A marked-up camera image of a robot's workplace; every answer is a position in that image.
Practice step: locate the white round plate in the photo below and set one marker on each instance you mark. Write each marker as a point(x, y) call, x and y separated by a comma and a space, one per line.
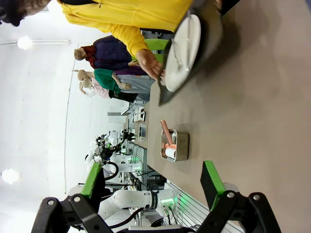
point(194, 31)

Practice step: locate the bright green cloth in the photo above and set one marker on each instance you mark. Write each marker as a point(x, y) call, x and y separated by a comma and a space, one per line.
point(155, 46)

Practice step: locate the grey hanging garment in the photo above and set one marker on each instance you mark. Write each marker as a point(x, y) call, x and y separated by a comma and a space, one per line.
point(138, 83)

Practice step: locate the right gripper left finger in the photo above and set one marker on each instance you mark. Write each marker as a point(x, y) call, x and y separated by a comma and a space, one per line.
point(73, 213)

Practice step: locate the brown plastic tray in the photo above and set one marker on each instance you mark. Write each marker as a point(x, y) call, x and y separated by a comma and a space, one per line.
point(209, 36)

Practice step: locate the white desk stand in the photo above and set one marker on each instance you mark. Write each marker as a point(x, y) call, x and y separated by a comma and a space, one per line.
point(139, 115)

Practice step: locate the mannequin in navy jacket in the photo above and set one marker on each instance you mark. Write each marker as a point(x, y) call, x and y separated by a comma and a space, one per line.
point(109, 53)

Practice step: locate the round white ceiling lamp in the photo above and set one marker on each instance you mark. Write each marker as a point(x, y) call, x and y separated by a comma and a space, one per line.
point(24, 42)
point(9, 176)

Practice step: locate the white storage bin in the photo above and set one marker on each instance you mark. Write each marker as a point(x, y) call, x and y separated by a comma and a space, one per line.
point(140, 131)

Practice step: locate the child mannequin in green shirt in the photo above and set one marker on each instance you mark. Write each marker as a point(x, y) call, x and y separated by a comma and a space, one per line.
point(104, 80)

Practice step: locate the child mannequin in pink top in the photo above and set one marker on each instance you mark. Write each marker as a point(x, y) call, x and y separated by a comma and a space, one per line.
point(99, 92)

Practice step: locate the person's right hand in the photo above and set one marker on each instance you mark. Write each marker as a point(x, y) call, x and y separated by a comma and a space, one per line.
point(150, 64)

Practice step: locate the silver metal fork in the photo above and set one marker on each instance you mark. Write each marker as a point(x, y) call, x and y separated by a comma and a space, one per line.
point(179, 63)

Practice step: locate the rectangular steel container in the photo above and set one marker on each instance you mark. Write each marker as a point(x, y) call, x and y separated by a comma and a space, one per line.
point(182, 148)

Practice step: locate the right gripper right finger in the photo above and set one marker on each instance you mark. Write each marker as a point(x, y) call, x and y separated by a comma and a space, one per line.
point(238, 213)

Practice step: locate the person in yellow hoodie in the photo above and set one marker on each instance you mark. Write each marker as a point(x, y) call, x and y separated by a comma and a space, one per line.
point(121, 9)

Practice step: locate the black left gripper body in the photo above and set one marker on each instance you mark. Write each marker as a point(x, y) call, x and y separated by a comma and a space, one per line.
point(107, 149)

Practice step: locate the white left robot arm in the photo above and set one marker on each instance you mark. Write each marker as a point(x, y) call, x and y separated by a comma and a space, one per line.
point(131, 199)

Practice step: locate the person's right forearm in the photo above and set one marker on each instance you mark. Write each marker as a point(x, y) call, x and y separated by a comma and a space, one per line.
point(126, 36)

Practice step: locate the grey slatted metal panel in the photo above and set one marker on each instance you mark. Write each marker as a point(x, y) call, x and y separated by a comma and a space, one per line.
point(189, 208)

